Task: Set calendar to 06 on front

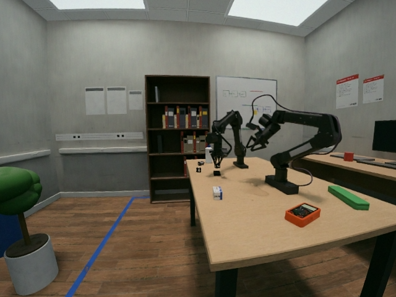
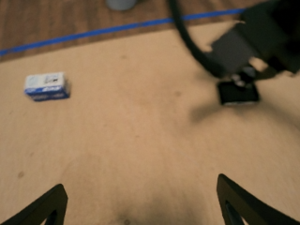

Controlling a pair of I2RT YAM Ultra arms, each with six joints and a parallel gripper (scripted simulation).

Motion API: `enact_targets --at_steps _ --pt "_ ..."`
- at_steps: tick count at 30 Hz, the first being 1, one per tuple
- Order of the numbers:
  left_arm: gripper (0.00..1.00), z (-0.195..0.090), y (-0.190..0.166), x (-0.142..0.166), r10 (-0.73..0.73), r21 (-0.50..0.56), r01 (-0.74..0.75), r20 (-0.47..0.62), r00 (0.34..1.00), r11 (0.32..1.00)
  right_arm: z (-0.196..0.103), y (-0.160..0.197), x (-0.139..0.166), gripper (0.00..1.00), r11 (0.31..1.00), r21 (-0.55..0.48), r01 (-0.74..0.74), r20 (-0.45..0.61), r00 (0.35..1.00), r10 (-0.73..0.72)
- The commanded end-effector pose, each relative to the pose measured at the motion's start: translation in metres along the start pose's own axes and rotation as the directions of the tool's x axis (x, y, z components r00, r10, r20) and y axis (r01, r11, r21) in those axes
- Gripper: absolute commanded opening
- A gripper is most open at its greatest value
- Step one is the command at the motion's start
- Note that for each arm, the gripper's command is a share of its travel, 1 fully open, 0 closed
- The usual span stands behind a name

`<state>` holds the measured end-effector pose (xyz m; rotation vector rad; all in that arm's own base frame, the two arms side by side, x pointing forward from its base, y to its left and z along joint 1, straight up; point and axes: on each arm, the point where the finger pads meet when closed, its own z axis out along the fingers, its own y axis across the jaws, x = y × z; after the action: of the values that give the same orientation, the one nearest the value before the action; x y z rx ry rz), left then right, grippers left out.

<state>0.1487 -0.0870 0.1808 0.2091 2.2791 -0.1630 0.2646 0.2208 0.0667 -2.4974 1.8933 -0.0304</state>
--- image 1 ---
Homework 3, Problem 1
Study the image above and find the white bottle with blue cap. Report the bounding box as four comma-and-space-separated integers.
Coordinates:
205, 145, 212, 163

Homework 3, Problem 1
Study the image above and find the small white and blue box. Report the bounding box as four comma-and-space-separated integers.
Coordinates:
213, 187, 222, 200

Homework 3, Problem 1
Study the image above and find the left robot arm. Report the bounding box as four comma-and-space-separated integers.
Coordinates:
259, 110, 338, 189

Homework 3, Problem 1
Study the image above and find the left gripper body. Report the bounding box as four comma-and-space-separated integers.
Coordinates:
251, 123, 273, 144

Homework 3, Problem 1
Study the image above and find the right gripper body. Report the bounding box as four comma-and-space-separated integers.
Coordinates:
209, 143, 228, 156

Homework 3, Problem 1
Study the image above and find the green flat bar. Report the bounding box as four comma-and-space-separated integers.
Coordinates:
327, 186, 370, 210

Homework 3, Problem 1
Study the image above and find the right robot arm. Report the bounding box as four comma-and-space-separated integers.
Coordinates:
205, 111, 249, 168

